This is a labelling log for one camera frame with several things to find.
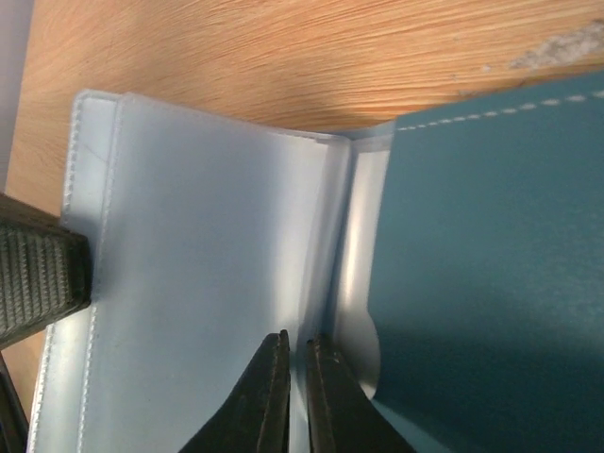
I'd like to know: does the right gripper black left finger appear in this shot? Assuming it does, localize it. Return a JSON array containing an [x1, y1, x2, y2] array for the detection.
[[181, 329, 291, 452]]

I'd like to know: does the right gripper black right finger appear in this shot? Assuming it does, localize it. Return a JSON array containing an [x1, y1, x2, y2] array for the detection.
[[306, 334, 414, 452]]

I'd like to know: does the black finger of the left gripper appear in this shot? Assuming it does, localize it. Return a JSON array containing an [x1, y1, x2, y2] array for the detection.
[[1, 193, 92, 348]]

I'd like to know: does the teal leather card holder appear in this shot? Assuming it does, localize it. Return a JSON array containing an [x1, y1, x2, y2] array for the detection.
[[27, 72, 603, 452]]

